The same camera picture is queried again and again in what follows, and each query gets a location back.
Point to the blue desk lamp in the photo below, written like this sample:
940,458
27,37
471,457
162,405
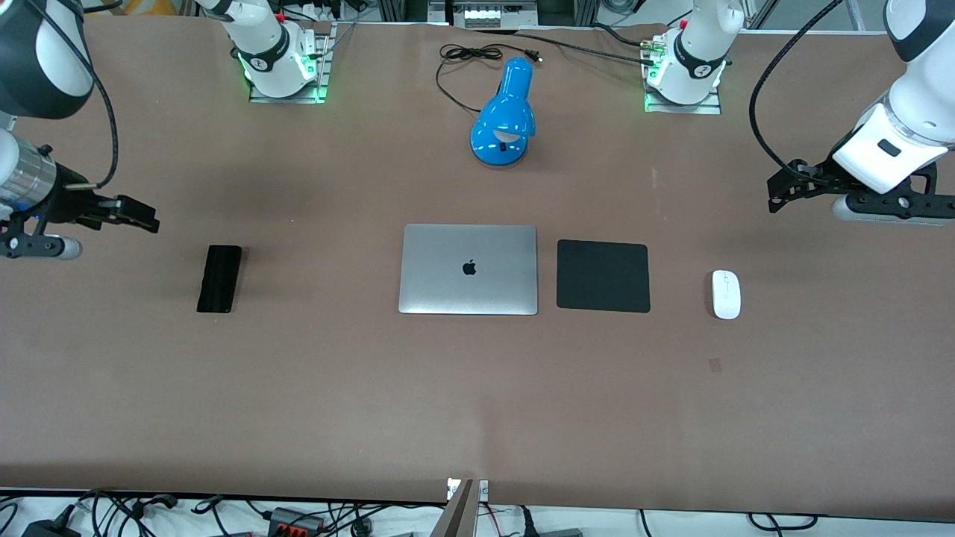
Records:
507,104

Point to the black smartphone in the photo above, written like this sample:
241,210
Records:
218,279

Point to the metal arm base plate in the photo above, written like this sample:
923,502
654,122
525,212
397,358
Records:
709,108
322,71

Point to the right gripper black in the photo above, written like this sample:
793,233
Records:
71,195

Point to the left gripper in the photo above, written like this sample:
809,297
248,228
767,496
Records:
818,181

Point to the white computer mouse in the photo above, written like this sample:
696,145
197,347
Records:
726,294

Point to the orange black connector block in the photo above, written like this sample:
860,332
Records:
297,522

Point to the black power adapter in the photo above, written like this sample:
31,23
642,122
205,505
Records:
46,528

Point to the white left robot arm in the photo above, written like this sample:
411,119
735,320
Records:
921,104

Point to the silver closed laptop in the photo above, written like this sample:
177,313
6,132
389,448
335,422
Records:
492,287

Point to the white power strip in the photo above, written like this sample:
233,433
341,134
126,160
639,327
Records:
498,15

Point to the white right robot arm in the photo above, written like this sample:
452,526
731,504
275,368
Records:
276,63

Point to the black mouse pad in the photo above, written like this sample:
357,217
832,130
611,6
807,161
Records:
603,276

